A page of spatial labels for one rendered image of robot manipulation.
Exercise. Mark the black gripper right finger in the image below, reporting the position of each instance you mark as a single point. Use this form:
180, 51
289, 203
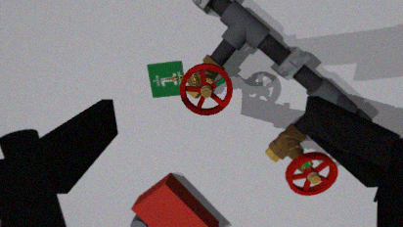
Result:
370, 152

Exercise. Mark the red flat rectangular block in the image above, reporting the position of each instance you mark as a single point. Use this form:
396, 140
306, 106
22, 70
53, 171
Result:
169, 204

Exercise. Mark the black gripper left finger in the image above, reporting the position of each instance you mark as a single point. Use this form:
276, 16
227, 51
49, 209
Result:
34, 170

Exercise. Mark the dark grey cylinder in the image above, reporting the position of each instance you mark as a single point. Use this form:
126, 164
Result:
138, 222

